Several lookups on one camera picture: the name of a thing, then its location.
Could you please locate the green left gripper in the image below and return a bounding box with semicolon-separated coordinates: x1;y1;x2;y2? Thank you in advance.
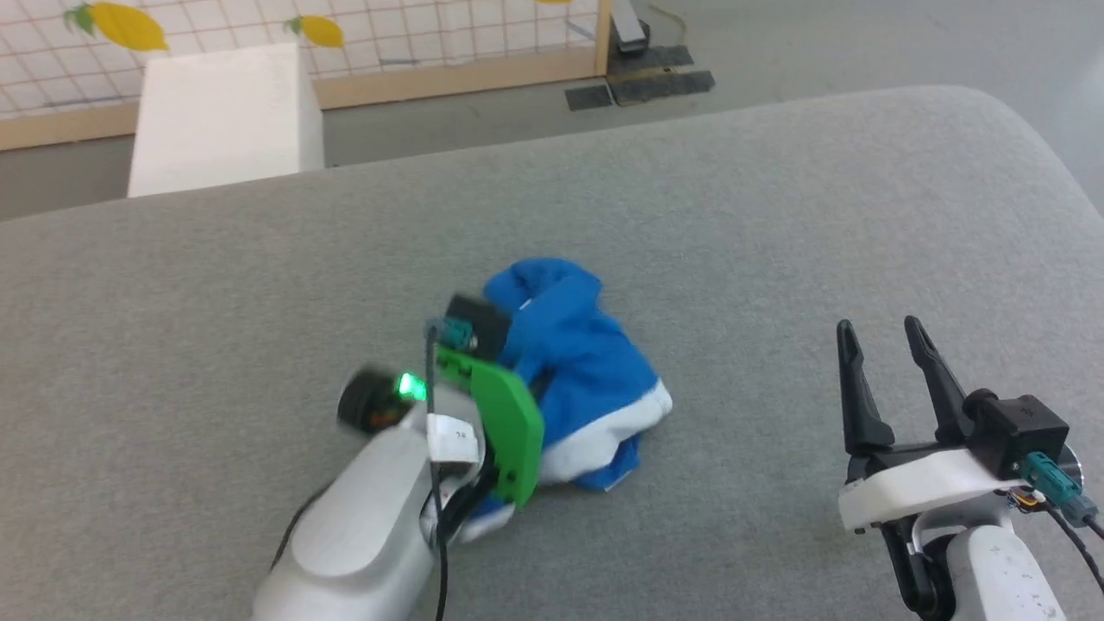
434;343;546;510

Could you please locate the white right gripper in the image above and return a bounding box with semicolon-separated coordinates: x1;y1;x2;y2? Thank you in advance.
835;315;1012;620

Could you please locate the blue and white garment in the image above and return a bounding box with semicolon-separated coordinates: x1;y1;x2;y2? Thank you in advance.
448;257;674;543

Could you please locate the white label tag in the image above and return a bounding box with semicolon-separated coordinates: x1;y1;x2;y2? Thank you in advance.
426;414;481;468

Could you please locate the grey fabric sofa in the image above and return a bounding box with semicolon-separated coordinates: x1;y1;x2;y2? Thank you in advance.
0;85;1104;621

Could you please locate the small black floor tape patch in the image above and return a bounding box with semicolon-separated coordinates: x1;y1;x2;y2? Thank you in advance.
565;84;616;112

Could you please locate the large black floor tape patch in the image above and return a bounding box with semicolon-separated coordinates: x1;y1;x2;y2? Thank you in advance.
608;70;717;107

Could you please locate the square black floor tape patch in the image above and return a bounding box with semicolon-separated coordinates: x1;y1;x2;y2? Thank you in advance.
605;45;695;77

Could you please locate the grey metal stand foot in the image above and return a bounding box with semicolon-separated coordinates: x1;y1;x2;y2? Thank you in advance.
609;0;651;54

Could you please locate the white rectangular block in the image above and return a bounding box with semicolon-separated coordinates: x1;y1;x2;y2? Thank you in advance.
127;43;327;200

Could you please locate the left black cable teal plug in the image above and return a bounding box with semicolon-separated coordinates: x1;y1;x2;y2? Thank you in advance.
423;317;474;621

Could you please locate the black cable teal plug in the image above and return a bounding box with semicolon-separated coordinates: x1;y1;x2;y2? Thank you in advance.
423;317;474;621
1022;452;1104;596

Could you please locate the right black cable teal plug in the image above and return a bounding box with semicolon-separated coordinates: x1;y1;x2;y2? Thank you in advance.
1022;452;1104;596

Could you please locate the wooden frame lemon net fence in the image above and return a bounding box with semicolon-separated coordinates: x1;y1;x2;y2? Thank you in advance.
0;0;615;153

